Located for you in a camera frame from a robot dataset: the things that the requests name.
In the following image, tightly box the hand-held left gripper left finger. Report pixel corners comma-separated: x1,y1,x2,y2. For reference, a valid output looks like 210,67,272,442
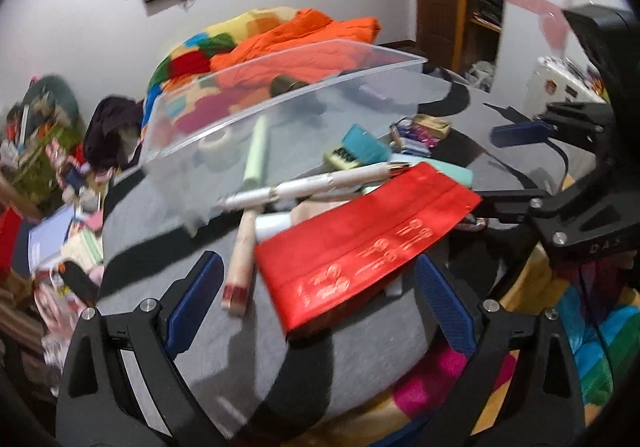
55,251,226,447

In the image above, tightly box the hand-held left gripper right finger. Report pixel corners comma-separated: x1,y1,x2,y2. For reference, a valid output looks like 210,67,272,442
414,253,586,447

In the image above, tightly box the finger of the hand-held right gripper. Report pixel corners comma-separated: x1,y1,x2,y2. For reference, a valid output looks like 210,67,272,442
471,188,577,229
484,102,618,162

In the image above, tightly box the beige tube red cap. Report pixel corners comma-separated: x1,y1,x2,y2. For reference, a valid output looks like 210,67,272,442
220,207,258,315

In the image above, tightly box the mint green case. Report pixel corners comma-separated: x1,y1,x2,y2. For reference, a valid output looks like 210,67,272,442
397,159,473,188

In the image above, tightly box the beige tube white cap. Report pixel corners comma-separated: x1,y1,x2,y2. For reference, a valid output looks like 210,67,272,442
254,199,361,244

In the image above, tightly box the red fabric pouch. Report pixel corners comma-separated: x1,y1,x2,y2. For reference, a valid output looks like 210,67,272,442
254,162,483,340

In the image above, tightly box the teal tape roll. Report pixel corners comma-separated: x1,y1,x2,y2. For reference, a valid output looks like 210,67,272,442
340,124,391,165

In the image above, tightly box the pale green tube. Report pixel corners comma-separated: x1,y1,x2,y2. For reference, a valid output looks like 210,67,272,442
241,116,271,192

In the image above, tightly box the white pen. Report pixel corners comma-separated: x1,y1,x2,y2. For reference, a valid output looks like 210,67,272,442
220,162,413,212

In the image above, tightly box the yellow eraser black print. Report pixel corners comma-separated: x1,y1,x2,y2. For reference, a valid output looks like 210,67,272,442
324,144,361,172

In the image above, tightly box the clear plastic bin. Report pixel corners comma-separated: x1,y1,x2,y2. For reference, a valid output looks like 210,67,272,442
137,39,430,240

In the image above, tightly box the white suitcase with stickers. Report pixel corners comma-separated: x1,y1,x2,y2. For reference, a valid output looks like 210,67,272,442
522,56,608,120

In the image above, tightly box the white grey bundle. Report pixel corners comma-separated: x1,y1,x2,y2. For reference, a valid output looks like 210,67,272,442
465,62,496,88

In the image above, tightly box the small tan box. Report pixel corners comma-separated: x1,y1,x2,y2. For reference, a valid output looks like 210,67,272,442
410,114,451,138

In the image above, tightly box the colourful battery pack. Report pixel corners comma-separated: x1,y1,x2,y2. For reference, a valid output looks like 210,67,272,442
390,122,441,155

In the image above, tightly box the grey black rug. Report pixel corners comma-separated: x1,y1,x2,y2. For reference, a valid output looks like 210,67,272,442
97,72,566,433

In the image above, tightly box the black pouch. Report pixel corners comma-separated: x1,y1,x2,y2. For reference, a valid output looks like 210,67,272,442
60,261,98,305

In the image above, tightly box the stack of books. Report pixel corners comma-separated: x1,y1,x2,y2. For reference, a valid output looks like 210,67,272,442
62,222,106,273

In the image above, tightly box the wooden shelf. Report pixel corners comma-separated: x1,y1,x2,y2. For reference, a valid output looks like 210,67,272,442
467,0,506,88

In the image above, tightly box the white tape roll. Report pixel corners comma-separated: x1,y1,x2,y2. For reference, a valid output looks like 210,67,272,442
199,129,236,152

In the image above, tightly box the blue book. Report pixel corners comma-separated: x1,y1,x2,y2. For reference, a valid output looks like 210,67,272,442
27,204,76,273

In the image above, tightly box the dark purple cloth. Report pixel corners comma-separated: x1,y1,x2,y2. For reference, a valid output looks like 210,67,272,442
82,97,146,172

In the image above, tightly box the red box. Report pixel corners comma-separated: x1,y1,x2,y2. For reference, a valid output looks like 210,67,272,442
0,207,23,273

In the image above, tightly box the green box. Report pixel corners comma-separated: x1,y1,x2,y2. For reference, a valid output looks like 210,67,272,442
10,127,76,198

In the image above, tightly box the colourful patchwork blanket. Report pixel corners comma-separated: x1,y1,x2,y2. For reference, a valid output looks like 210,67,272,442
142,7,640,447

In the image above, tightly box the orange quilt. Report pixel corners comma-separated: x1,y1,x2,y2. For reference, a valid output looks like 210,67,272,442
210,9,383,88

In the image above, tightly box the teal bag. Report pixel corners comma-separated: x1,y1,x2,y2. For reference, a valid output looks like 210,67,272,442
22,74,81,128

